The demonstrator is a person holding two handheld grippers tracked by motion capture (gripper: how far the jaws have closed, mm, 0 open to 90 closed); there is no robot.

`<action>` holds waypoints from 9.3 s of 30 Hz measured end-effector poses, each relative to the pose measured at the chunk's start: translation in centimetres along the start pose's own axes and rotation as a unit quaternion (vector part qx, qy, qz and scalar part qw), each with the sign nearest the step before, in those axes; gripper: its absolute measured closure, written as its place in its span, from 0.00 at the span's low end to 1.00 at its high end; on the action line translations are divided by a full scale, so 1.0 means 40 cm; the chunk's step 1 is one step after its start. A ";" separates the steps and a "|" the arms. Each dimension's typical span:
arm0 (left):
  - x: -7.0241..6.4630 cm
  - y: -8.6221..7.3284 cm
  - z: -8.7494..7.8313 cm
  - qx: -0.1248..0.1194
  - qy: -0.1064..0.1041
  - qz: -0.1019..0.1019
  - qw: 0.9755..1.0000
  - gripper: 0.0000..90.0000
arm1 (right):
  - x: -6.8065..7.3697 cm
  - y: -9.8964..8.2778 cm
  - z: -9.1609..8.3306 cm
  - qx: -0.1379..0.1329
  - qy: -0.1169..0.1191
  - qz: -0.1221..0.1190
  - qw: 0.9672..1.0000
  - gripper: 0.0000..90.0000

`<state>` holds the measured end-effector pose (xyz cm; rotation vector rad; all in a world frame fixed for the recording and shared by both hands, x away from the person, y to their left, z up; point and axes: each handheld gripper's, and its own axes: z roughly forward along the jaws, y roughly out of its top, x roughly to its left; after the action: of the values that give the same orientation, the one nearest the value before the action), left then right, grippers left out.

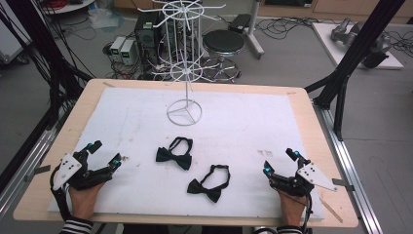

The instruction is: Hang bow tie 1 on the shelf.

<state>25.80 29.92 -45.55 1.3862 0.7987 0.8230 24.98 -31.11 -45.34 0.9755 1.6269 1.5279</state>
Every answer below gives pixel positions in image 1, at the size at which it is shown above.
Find left hand-held gripper black cable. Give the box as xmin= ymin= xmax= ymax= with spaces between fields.
xmin=49 ymin=164 xmax=73 ymax=222

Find black bow tie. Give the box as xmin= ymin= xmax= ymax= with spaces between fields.
xmin=155 ymin=136 xmax=194 ymax=172
xmin=186 ymin=164 xmax=232 ymax=204

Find black floor cables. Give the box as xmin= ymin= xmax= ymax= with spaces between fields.
xmin=255 ymin=16 xmax=329 ymax=42

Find black metal frame strut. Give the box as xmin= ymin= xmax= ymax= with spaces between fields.
xmin=304 ymin=0 xmax=407 ymax=141

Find person's right hand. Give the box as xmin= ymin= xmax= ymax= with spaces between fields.
xmin=278 ymin=190 xmax=308 ymax=227

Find clear plastic bag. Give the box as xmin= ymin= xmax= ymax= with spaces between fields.
xmin=88 ymin=7 xmax=125 ymax=30

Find round white table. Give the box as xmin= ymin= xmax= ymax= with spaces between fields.
xmin=41 ymin=0 xmax=97 ymax=16

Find thin wooden stick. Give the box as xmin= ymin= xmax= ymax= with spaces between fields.
xmin=319 ymin=196 xmax=345 ymax=224

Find white floor board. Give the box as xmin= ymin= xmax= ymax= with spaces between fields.
xmin=312 ymin=21 xmax=404 ymax=70

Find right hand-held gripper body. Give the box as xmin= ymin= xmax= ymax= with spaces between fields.
xmin=270 ymin=160 xmax=338 ymax=198

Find black computer tower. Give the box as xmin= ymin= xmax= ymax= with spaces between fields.
xmin=133 ymin=12 xmax=164 ymax=64

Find black round stool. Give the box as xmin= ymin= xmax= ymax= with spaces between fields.
xmin=200 ymin=29 xmax=245 ymax=84

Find white wire display rack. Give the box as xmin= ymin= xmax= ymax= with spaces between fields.
xmin=136 ymin=0 xmax=227 ymax=127

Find aluminium rail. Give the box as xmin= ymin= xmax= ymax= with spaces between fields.
xmin=312 ymin=99 xmax=385 ymax=234
xmin=0 ymin=108 xmax=67 ymax=214

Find black metal frame with cables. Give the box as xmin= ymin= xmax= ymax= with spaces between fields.
xmin=0 ymin=0 xmax=94 ymax=131

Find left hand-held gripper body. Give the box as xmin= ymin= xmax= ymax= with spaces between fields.
xmin=52 ymin=149 xmax=114 ymax=192

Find person's left hand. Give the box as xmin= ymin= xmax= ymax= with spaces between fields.
xmin=67 ymin=182 xmax=106 ymax=220

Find grey robot device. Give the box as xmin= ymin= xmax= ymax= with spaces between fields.
xmin=329 ymin=17 xmax=393 ymax=69

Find hand-held gripper black cable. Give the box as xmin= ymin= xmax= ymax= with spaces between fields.
xmin=49 ymin=164 xmax=73 ymax=222
xmin=300 ymin=191 xmax=314 ymax=234

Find white metal floor stand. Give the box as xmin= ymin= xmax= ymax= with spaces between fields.
xmin=244 ymin=0 xmax=266 ymax=60

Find grey case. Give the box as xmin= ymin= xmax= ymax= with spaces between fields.
xmin=0 ymin=19 xmax=32 ymax=66

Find black flat box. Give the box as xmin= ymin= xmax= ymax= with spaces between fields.
xmin=227 ymin=13 xmax=253 ymax=34

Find grey metal clip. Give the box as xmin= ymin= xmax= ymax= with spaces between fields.
xmin=33 ymin=164 xmax=53 ymax=176
xmin=331 ymin=177 xmax=356 ymax=192

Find grey power supply unit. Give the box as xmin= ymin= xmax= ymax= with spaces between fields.
xmin=109 ymin=36 xmax=128 ymax=62
xmin=120 ymin=39 xmax=137 ymax=66

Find right hand-held gripper black cable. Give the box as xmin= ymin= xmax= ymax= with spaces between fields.
xmin=300 ymin=191 xmax=314 ymax=234

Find white foam mat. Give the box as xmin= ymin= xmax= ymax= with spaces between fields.
xmin=48 ymin=87 xmax=325 ymax=220

